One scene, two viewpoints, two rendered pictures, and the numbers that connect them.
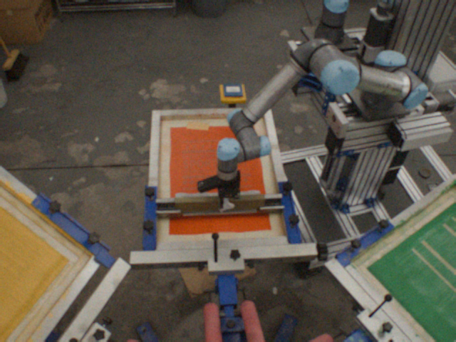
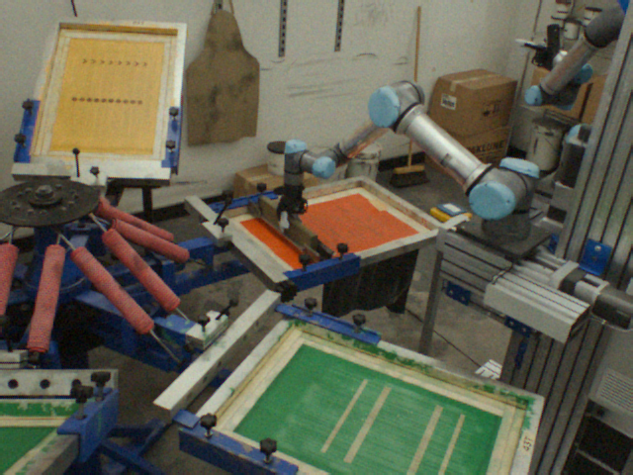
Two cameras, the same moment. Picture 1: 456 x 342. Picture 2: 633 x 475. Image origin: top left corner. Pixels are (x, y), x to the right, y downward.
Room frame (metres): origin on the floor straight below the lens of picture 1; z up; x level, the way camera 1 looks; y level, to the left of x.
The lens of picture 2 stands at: (0.09, -1.89, 2.19)
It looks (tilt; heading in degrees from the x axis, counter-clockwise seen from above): 29 degrees down; 60
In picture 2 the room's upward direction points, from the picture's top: 5 degrees clockwise
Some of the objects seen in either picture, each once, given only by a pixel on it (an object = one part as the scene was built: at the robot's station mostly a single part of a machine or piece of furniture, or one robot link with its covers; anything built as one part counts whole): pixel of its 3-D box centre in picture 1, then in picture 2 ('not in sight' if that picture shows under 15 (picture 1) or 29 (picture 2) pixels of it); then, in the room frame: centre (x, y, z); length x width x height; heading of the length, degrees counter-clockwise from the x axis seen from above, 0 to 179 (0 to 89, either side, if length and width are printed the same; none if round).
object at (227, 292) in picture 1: (226, 284); (203, 247); (0.71, -0.01, 1.02); 0.17 x 0.06 x 0.05; 8
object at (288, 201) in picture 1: (288, 213); (321, 271); (1.06, -0.24, 0.97); 0.30 x 0.05 x 0.07; 8
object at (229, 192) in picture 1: (228, 183); (293, 197); (1.06, 0.01, 1.15); 0.09 x 0.08 x 0.12; 98
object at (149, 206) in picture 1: (150, 219); (243, 207); (0.99, 0.31, 0.97); 0.30 x 0.05 x 0.07; 8
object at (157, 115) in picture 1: (216, 172); (330, 224); (1.27, 0.06, 0.97); 0.79 x 0.58 x 0.04; 8
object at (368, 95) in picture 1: (380, 90); (507, 215); (1.50, -0.61, 1.31); 0.15 x 0.15 x 0.10
